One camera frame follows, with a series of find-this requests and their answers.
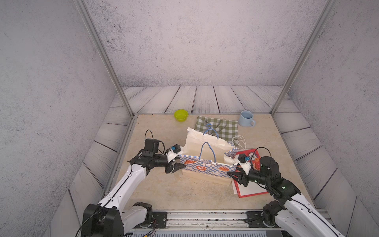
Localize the metal fork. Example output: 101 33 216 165
214 120 228 133

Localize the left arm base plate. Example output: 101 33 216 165
148 211 168 229

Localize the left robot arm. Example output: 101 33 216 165
76 138 185 237

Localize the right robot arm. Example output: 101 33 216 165
227 156 343 237

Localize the light blue mug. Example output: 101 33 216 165
238 111 256 127

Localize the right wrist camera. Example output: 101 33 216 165
235 153 252 175

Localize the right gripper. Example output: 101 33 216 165
226 163 270 188

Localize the white Happy Every Day bag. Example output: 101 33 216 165
232 135 249 198

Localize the red paper gift bag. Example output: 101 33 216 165
232 149 267 198

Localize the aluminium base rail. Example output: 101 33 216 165
77 208 341 237

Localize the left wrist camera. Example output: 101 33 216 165
165 144 183 163

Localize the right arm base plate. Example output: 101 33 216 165
244 211 265 228

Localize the left frame post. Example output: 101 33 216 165
74 0 134 117

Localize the frame post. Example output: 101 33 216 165
74 0 134 117
270 0 338 116

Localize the green plastic bowl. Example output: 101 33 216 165
174 109 189 122

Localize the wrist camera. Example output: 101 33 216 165
235 153 252 175
165 144 183 163

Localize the green checkered cloth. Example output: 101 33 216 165
194 116 238 144

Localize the right frame post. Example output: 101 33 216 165
270 0 338 116

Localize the blue checkered paper bag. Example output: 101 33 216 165
179 127 238 186

